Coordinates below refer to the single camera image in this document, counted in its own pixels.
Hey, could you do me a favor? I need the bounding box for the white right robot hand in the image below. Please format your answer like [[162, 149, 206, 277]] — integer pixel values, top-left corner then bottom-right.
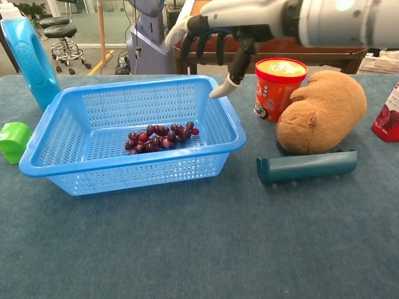
[[164, 0, 292, 100]]

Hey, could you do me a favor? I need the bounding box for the green plastic block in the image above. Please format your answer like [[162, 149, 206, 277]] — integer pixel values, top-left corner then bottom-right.
[[0, 121, 33, 165]]

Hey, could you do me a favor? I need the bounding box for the brown plush toy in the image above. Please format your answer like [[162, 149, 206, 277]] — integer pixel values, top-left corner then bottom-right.
[[276, 70, 368, 155]]

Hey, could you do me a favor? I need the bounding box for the bunch of purple grapes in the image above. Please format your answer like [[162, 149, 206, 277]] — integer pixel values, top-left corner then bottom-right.
[[123, 121, 200, 156]]

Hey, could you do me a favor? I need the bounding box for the brown mahjong table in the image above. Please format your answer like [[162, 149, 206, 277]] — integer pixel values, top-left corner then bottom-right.
[[171, 34, 375, 75]]

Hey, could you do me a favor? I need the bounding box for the red instant noodle cup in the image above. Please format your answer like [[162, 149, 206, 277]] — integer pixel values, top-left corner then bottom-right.
[[254, 57, 309, 123]]

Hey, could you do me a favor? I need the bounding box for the wooden pole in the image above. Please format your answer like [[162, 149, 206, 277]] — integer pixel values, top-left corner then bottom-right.
[[97, 0, 107, 66]]

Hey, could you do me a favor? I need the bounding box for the white plastic crate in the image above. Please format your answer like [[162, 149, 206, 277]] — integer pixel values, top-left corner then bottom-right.
[[358, 55, 399, 75]]

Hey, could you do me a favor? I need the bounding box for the teal plastic holder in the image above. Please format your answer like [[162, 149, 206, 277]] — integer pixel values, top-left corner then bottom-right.
[[256, 148, 358, 184]]

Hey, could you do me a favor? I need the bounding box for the red juice bottle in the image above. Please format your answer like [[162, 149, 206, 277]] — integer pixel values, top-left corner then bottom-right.
[[370, 81, 399, 143]]

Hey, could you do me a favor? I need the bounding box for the black round stool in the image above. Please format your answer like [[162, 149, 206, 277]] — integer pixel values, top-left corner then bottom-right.
[[39, 17, 70, 29], [43, 24, 92, 75]]

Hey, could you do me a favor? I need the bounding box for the blue plastic perforated basket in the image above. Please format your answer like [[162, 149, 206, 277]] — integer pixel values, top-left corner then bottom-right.
[[18, 74, 247, 197]]

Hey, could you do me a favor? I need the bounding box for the blue detergent bottle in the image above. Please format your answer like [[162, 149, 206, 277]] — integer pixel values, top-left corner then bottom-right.
[[0, 2, 62, 112]]

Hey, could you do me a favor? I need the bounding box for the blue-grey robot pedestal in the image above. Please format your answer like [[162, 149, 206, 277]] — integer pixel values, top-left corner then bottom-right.
[[126, 0, 174, 75]]

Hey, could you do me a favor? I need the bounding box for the black hanging cable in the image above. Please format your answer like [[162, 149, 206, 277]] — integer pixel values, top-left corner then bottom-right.
[[133, 0, 143, 60]]

